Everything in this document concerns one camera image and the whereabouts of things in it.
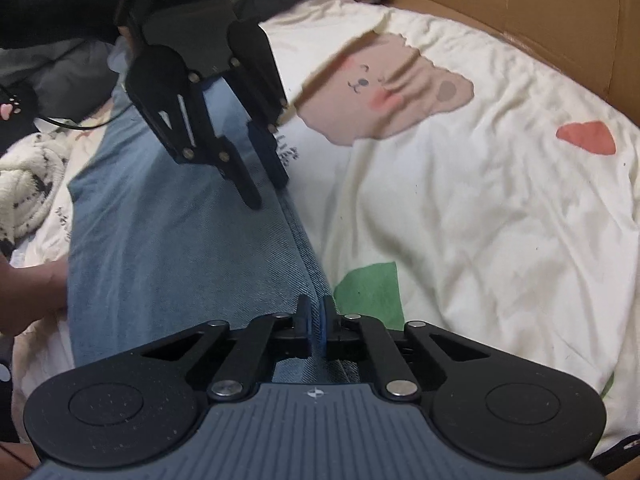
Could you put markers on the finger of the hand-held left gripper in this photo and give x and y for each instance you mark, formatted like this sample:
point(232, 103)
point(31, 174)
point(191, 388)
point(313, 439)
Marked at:
point(200, 140)
point(267, 150)

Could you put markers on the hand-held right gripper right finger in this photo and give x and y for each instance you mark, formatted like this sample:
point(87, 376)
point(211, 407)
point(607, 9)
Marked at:
point(327, 327)

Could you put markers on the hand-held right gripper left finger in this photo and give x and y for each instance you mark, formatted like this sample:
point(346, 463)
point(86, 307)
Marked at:
point(305, 327)

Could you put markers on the blue jeans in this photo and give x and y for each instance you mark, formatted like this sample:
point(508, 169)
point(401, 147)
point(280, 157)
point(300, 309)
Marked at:
point(175, 240)

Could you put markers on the black paw print cloth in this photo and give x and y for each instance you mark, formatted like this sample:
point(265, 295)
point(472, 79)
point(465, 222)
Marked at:
point(10, 112)

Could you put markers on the cream printed bedsheet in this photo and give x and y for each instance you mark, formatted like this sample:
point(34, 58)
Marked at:
point(475, 185)

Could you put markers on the folded cardboard sheet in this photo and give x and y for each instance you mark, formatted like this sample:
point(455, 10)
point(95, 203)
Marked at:
point(525, 5)

